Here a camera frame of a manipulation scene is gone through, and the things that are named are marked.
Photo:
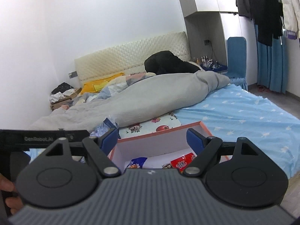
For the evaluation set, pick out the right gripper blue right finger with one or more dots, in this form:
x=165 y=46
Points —
x=206 y=150

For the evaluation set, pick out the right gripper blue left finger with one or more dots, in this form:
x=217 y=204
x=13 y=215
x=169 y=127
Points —
x=97 y=150

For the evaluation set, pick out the red snack bag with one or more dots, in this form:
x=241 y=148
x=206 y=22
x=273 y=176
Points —
x=181 y=162

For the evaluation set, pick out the blue white snack bag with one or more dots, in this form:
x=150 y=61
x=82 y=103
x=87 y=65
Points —
x=137 y=163

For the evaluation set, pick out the left hand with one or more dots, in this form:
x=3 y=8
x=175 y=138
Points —
x=13 y=203

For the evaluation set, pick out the light blue star bedsheet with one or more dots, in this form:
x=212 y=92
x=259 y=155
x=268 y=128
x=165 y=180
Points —
x=232 y=112

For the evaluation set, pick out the pink storage box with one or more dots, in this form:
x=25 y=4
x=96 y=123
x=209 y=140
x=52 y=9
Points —
x=159 y=148

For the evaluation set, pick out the yellow pillow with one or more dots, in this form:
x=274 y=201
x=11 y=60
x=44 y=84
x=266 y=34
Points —
x=96 y=86

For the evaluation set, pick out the cardboard box with clothes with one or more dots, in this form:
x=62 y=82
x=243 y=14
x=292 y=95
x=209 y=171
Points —
x=63 y=95

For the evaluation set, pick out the grey duvet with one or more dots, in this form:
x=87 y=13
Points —
x=142 y=101

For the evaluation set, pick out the blue tray with bottles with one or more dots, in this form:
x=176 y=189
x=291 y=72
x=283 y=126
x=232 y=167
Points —
x=208 y=64

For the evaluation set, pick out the cream padded headboard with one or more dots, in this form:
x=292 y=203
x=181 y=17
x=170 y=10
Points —
x=129 y=57

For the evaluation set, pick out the black clothing pile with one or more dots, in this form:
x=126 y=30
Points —
x=165 y=62

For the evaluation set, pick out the blue chair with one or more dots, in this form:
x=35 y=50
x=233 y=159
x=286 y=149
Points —
x=237 y=61

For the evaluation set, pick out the blue curtain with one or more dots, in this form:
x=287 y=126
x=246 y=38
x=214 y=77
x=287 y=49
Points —
x=273 y=65

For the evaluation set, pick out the grey white wardrobe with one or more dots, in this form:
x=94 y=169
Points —
x=209 y=23

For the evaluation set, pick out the hanging dark clothes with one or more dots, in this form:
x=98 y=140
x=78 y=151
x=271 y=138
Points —
x=273 y=18

